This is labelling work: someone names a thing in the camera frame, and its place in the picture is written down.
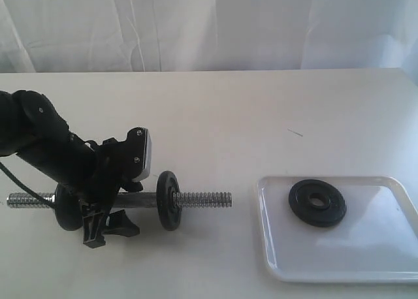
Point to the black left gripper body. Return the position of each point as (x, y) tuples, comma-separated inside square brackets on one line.
[(107, 168)]

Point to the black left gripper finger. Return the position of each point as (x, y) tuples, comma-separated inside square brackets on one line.
[(119, 224), (93, 219)]

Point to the black weight plate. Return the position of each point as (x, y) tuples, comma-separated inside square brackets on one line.
[(317, 203), (169, 213), (67, 209)]

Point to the chrome threaded dumbbell bar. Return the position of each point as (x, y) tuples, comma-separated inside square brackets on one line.
[(139, 200)]

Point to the white rectangular plastic tray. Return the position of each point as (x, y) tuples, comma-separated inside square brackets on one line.
[(375, 242)]

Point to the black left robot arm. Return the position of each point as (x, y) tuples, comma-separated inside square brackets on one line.
[(32, 129)]

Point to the white backdrop curtain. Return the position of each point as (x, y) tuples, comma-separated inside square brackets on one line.
[(206, 35)]

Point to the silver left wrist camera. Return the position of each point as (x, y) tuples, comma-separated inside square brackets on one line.
[(138, 148)]

